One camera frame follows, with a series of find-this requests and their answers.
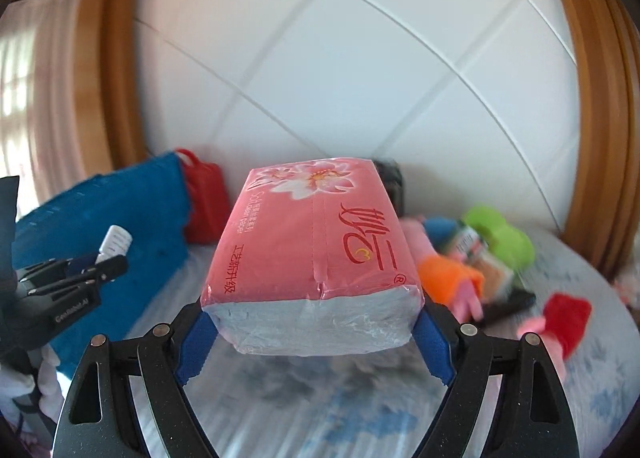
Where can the white and dark cloth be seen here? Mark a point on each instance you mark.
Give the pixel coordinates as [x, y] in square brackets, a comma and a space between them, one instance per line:
[47, 378]

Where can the pink curtain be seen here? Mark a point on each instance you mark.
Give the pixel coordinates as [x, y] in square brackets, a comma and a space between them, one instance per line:
[35, 87]

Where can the black blurred object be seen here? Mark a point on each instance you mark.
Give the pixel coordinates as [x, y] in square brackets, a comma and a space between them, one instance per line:
[515, 302]

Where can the orange plush toy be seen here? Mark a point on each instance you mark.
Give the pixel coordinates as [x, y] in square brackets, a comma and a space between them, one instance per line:
[447, 280]

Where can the wooden frame post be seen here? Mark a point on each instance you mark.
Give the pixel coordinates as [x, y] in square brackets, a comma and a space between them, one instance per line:
[600, 137]
[110, 87]

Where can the white ribbed small object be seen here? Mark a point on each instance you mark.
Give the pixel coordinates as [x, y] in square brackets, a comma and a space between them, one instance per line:
[115, 240]

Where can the large pink tissue pack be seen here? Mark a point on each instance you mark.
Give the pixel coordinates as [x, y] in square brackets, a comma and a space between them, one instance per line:
[310, 248]

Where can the white plastic bag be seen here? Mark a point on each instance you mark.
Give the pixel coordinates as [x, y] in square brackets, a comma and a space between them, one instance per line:
[629, 283]

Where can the black gift box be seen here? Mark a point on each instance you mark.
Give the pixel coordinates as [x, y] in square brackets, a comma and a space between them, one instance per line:
[392, 182]

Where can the red plastic case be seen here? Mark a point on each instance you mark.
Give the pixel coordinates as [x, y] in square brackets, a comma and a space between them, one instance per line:
[205, 208]

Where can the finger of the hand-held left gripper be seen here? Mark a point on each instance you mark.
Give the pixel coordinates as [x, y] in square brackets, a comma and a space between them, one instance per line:
[82, 264]
[107, 269]

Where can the blue plastic storage crate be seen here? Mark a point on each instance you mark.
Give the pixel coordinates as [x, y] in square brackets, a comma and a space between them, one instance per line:
[125, 218]

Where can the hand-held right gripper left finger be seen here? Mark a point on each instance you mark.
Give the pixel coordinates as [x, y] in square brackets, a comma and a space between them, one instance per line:
[195, 348]

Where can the pink pig plush red dress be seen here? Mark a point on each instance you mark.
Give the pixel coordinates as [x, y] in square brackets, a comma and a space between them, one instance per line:
[565, 323]

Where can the bright green plush toy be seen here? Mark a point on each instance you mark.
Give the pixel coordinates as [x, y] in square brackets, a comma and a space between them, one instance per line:
[505, 238]

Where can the pink plush toy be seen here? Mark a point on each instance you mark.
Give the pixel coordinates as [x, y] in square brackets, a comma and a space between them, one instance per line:
[415, 238]

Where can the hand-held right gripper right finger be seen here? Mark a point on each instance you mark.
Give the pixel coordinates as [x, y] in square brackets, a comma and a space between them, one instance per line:
[432, 345]

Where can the cloth-covered desktop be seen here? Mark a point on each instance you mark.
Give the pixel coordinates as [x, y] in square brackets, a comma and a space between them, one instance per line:
[310, 413]

